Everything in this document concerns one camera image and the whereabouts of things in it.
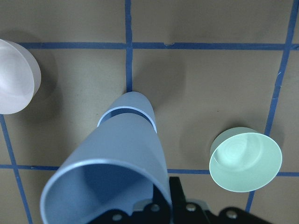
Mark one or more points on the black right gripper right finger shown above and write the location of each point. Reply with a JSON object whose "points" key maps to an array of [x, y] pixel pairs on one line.
{"points": [[177, 194]]}

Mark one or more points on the green bowl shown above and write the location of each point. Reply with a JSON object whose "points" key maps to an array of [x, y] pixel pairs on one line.
{"points": [[244, 160]]}

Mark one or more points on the blue cup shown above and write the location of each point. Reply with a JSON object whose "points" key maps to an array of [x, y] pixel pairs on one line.
{"points": [[131, 102], [119, 164]]}

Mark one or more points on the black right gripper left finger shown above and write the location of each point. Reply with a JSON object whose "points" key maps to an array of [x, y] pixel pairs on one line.
{"points": [[161, 197]]}

